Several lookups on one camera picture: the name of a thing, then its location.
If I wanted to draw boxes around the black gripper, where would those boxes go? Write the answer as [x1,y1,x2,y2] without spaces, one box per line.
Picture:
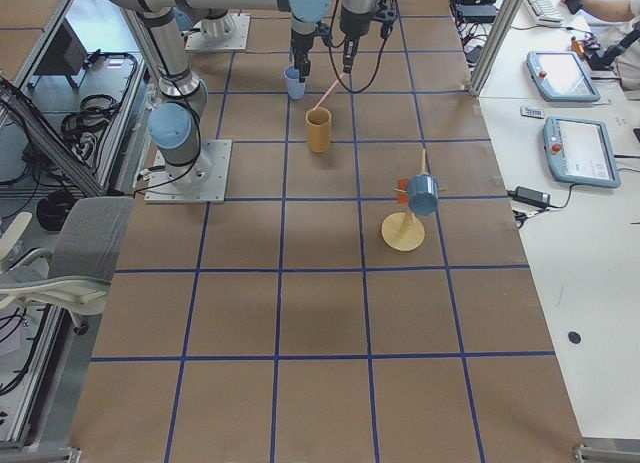
[340,0,376,74]
[291,30,315,83]

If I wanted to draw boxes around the light blue plastic cup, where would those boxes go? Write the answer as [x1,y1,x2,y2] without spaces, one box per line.
[283,65,306,100]

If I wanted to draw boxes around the pink chopstick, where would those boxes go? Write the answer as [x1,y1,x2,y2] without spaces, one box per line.
[313,72,345,110]

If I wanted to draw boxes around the person's forearm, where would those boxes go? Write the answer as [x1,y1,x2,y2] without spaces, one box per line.
[583,0,639,22]

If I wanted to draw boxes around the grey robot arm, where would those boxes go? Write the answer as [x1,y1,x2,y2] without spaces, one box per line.
[175,0,332,83]
[107,0,380,126]

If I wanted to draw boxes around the orange cup on stand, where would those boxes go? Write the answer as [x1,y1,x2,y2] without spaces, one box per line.
[395,178,409,205]

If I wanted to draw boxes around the blue cup on stand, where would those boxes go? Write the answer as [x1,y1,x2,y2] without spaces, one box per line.
[406,173,439,216]

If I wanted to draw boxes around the wooden cup tree stand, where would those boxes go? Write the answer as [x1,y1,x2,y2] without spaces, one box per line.
[381,148,431,252]

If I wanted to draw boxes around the bamboo cylinder holder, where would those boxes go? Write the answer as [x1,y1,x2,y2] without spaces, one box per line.
[305,106,332,153]

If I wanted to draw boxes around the small white label box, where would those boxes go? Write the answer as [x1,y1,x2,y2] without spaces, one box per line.
[520,106,545,119]

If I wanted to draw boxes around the white keyboard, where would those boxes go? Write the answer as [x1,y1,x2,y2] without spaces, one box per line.
[522,0,564,27]

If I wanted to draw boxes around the upper teach pendant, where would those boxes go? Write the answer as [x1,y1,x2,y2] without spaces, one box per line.
[526,51,601,103]

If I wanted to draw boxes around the teach pendant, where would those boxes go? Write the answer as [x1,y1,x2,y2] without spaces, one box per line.
[526,51,601,103]
[542,117,621,188]

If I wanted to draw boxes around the black power adapter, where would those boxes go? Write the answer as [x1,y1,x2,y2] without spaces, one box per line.
[510,186,550,209]

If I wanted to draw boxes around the lower teach pendant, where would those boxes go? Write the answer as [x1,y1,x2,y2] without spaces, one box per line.
[542,117,621,188]

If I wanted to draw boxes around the grey office chair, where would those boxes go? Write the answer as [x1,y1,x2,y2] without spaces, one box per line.
[1,196,134,335]

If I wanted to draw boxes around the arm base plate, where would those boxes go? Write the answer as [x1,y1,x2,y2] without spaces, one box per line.
[144,139,232,204]
[185,13,251,53]

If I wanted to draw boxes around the aluminium frame post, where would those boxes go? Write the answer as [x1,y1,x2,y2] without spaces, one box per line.
[468,0,523,97]

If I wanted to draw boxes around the coiled black cables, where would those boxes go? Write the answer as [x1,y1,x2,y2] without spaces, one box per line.
[60,93,121,149]

